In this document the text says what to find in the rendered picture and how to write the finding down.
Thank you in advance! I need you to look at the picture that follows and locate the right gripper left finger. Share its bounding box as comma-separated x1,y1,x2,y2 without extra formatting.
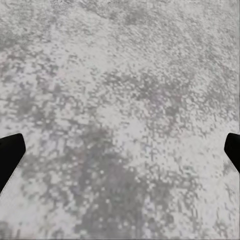
0,133,26,193

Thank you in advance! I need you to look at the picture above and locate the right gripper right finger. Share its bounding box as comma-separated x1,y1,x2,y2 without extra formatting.
224,133,240,173

